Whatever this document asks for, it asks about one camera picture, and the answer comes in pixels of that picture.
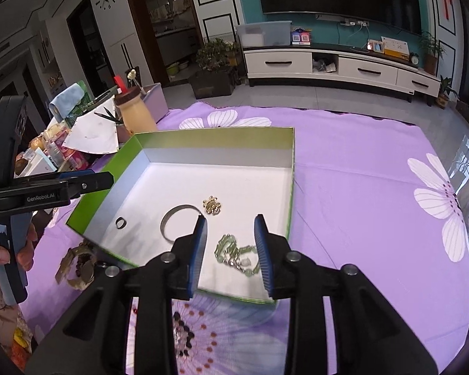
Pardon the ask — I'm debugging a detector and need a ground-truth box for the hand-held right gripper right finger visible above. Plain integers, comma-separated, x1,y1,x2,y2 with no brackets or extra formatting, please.
254,214,450,375

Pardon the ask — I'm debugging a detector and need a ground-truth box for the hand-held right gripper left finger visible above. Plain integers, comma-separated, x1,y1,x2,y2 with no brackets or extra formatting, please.
23,216,209,375

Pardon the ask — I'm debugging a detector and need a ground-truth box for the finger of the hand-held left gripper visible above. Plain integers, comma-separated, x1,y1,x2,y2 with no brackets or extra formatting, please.
55,169,98,183
66,171,115,196

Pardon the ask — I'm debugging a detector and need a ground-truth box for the green jade bead bracelet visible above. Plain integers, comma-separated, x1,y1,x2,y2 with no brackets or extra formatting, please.
215,233,264,279

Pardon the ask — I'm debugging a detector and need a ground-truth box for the gold flower brooch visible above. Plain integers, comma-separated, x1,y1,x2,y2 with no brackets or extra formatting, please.
202,195,223,217

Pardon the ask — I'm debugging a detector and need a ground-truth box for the silver bangle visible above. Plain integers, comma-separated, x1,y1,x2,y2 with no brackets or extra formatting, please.
159,204,204,243

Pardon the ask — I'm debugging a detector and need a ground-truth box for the green cardboard box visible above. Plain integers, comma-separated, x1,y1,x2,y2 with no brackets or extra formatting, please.
66,127,296,306

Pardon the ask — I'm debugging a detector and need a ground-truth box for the white strap watch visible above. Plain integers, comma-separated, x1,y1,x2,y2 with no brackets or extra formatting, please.
55,247,99,291

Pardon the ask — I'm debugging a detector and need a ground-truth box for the person's left hand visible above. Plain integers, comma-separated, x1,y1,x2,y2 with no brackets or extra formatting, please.
0,222,38,282

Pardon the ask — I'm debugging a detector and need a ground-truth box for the pile of snack packets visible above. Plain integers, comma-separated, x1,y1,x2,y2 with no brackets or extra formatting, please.
15,123,91,177

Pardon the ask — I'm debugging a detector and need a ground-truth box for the white paper sheet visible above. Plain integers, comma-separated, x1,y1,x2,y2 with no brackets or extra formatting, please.
63,96,120,155

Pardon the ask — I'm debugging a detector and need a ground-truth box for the green patterned box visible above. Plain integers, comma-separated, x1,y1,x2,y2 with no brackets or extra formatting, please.
68,86,99,118

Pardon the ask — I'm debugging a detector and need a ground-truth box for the blue towel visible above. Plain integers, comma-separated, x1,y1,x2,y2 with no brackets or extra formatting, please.
48,81,87,120

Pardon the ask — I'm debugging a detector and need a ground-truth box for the beige bottle with brown cap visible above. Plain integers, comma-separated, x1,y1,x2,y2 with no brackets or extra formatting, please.
113,86,158,136

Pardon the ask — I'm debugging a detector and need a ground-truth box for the lavender box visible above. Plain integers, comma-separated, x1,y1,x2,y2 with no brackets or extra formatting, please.
140,83,169,123

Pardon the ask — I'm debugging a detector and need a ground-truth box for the purple floral tablecloth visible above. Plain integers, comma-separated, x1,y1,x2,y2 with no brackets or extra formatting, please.
21,102,469,375

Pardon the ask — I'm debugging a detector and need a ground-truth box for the green basin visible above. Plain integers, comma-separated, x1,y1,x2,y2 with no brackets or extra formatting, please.
166,62,190,81

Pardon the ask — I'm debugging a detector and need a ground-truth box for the potted plant in dark planter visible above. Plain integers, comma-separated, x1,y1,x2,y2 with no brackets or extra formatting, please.
188,38,243,100

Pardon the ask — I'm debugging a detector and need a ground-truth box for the white television cabinet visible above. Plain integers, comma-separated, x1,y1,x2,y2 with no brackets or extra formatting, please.
242,41,442,104

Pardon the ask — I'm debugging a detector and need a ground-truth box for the grey crumpled bag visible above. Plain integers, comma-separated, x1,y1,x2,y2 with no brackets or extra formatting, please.
312,57,339,74

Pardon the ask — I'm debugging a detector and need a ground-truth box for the colourful small stand sign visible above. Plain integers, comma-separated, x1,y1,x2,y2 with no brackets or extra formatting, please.
290,27,312,45

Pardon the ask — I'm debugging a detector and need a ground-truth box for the clear storage bin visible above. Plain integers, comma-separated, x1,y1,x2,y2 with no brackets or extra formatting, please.
235,21,293,48

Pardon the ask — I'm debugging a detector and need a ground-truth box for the small leafy potted plant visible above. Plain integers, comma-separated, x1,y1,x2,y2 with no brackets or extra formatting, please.
435,76,460,109

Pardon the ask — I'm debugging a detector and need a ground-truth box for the desk calendar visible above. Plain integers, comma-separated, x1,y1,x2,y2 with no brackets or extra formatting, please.
381,36,411,60

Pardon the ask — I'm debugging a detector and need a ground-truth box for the potted plant in brown pot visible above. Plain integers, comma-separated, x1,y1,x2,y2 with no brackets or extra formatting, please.
418,31,446,76

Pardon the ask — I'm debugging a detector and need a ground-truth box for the black wire fence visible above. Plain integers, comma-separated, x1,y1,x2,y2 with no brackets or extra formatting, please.
202,32,240,57

